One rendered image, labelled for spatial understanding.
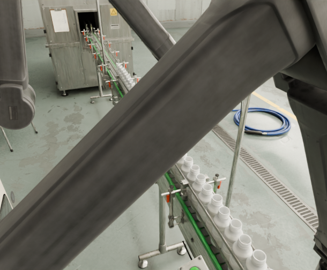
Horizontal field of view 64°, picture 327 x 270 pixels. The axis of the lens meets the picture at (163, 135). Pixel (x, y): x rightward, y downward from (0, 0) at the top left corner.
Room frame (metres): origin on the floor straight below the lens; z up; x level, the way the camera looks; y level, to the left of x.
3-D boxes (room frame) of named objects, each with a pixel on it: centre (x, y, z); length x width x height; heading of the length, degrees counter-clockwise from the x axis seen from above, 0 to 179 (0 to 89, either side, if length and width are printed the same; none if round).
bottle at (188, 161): (0.88, -0.11, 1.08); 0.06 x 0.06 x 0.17
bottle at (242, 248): (0.49, -0.24, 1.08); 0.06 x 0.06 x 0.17
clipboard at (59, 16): (4.22, 1.55, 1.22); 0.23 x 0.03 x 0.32; 110
